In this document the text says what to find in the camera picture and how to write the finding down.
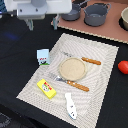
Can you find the light blue milk carton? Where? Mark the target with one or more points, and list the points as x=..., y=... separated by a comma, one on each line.
x=43, y=57

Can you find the blue wire basket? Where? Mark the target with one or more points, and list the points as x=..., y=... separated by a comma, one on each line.
x=2, y=6

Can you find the fork with wooden handle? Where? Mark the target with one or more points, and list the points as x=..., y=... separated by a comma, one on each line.
x=72, y=83

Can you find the brown stove board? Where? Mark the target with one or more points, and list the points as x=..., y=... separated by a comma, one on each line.
x=109, y=30

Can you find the large grey pot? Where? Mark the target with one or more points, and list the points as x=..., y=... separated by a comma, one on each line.
x=95, y=15

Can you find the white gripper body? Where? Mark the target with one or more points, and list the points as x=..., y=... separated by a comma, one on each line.
x=37, y=9

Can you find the yellow butter box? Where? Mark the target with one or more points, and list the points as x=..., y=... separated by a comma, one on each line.
x=46, y=88

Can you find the beige woven placemat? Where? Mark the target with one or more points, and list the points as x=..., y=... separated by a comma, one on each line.
x=88, y=104

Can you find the beige bowl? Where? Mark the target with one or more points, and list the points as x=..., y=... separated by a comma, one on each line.
x=124, y=16

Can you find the knife with wooden handle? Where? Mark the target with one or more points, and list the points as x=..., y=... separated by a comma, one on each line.
x=83, y=58

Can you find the small grey pot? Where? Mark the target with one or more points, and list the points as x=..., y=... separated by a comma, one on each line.
x=74, y=14

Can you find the red toy tomato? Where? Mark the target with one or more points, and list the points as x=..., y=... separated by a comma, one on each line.
x=123, y=67

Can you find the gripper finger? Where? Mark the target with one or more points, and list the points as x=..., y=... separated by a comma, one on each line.
x=30, y=25
x=56, y=21

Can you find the round wooden plate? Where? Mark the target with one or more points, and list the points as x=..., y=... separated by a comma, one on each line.
x=72, y=69

